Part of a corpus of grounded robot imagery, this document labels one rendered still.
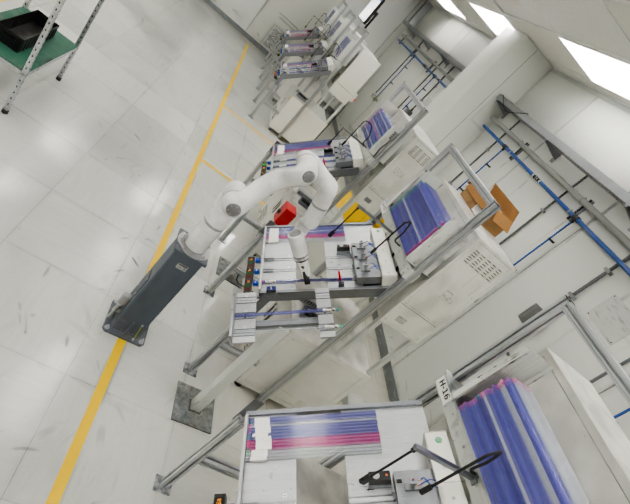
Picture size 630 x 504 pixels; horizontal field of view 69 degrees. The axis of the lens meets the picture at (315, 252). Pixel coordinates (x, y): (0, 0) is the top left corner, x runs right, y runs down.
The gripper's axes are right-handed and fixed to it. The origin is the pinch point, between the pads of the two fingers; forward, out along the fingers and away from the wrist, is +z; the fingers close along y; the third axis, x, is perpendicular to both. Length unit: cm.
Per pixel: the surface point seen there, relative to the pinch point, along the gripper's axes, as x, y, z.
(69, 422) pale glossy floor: 112, -71, 2
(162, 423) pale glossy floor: 86, -53, 36
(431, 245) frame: -67, -12, -17
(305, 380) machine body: 15, -10, 71
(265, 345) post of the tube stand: 23.5, -38.6, 6.5
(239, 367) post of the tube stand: 41, -39, 19
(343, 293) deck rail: -18.9, -10.1, 5.6
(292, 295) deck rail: 8.5, -10.0, 1.0
